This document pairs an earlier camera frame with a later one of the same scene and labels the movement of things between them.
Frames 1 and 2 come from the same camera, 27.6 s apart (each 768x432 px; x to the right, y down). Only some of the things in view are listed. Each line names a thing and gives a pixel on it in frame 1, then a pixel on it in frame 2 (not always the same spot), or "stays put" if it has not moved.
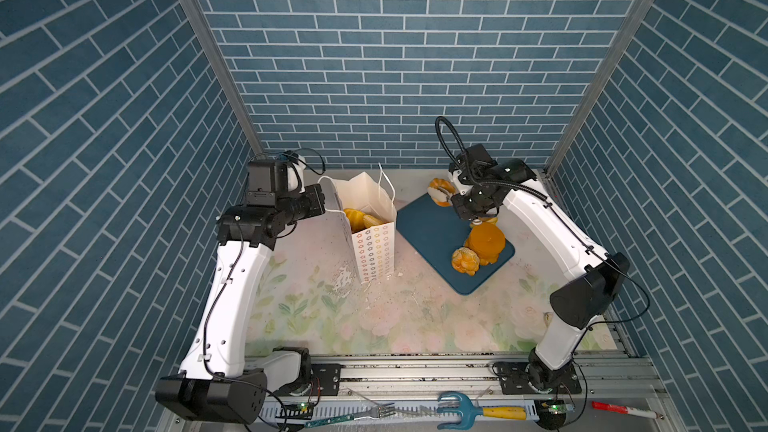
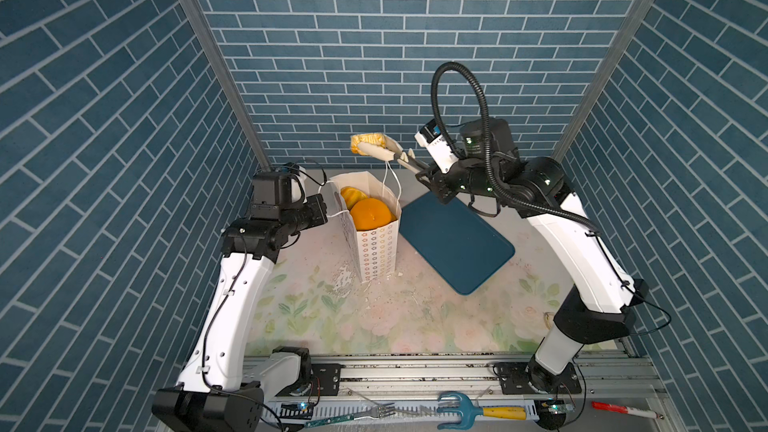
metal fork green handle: x=380 y=412 stays put
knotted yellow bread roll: x=465 y=260 → x=362 y=138
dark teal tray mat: x=437 y=231 stays put
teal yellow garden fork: x=469 y=411 stays put
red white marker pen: x=627 y=410 stays put
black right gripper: x=462 y=212 → x=436 y=182
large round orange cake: x=488 y=240 → x=368 y=213
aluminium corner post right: x=635 y=16 stays put
